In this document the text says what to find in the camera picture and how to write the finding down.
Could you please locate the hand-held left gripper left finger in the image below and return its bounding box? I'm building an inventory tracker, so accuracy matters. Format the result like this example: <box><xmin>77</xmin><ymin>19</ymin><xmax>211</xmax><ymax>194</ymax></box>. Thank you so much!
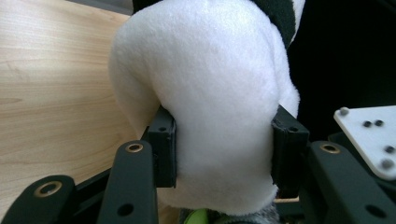
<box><xmin>145</xmin><ymin>105</ymin><xmax>178</xmax><ymax>189</ymax></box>

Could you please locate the green toy scarf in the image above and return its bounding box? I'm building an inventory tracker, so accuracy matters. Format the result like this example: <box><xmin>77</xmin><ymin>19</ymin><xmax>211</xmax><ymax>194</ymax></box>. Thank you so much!
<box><xmin>182</xmin><ymin>207</ymin><xmax>217</xmax><ymax>224</ymax></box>

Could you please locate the grey fluffy toy garment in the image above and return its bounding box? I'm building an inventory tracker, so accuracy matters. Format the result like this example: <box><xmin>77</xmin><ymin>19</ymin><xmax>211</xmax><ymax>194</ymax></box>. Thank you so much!
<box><xmin>177</xmin><ymin>201</ymin><xmax>280</xmax><ymax>224</ymax></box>

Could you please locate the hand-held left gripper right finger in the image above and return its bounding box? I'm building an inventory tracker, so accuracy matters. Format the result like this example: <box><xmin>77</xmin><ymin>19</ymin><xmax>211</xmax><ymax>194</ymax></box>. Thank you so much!
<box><xmin>270</xmin><ymin>105</ymin><xmax>311</xmax><ymax>200</ymax></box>

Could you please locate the black and white panda plush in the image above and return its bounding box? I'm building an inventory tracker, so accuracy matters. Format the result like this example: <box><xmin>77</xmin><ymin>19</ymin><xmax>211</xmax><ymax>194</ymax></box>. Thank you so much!
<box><xmin>106</xmin><ymin>0</ymin><xmax>306</xmax><ymax>217</ymax></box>

